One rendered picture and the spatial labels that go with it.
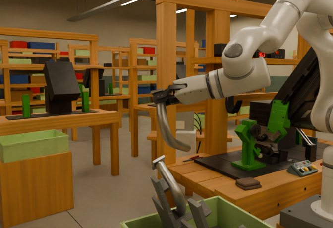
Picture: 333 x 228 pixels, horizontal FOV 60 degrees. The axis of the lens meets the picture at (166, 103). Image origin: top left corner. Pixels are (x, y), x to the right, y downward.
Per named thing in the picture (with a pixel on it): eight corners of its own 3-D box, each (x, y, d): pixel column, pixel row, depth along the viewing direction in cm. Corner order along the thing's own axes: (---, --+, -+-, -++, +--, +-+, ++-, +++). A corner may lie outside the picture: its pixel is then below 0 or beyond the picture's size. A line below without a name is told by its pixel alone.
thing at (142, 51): (192, 110, 1077) (193, 49, 1052) (115, 119, 879) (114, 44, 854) (183, 108, 1119) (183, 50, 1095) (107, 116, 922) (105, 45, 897)
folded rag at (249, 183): (251, 182, 145) (251, 176, 144) (262, 188, 137) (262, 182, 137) (234, 185, 141) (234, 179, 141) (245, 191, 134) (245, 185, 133)
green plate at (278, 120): (289, 137, 179) (296, 103, 180) (281, 135, 174) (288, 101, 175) (274, 133, 189) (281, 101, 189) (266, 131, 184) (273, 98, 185)
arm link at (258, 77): (218, 84, 77) (226, 103, 84) (269, 70, 73) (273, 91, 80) (214, 61, 82) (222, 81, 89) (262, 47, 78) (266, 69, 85)
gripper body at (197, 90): (215, 81, 90) (181, 89, 93) (207, 66, 81) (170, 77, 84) (219, 102, 87) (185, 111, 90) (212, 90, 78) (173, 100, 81)
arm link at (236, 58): (298, -19, 77) (241, 65, 69) (301, 26, 89) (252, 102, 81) (267, -21, 83) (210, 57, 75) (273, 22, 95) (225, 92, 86)
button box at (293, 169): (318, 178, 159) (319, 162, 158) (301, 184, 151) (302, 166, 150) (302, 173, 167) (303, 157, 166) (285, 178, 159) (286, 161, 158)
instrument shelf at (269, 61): (304, 65, 222) (305, 59, 222) (215, 63, 175) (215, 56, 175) (277, 65, 243) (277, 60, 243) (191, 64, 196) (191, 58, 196)
